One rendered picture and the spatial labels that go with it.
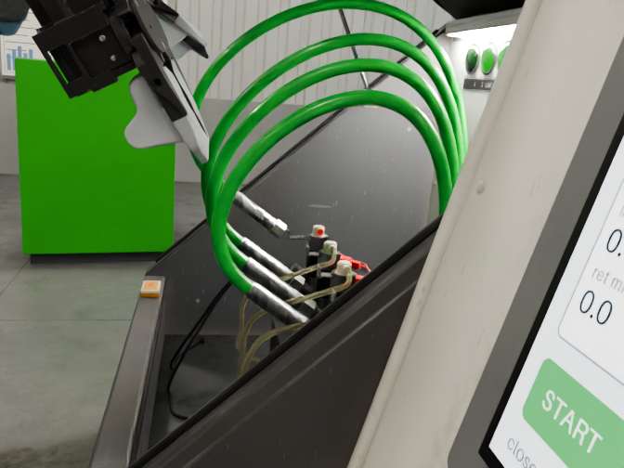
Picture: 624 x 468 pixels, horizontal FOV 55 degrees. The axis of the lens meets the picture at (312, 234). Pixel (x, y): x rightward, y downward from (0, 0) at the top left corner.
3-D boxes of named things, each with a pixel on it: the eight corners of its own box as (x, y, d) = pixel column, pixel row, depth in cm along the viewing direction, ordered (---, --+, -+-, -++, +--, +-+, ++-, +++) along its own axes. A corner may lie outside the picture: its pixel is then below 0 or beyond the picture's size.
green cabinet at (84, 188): (160, 230, 498) (163, 69, 465) (173, 262, 419) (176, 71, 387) (34, 231, 465) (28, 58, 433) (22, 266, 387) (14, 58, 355)
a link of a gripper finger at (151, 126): (159, 183, 54) (103, 89, 50) (217, 155, 54) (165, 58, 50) (154, 194, 51) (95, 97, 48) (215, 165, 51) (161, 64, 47)
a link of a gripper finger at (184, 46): (188, 81, 102) (142, 45, 98) (208, 52, 102) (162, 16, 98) (191, 81, 99) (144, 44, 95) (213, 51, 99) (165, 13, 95)
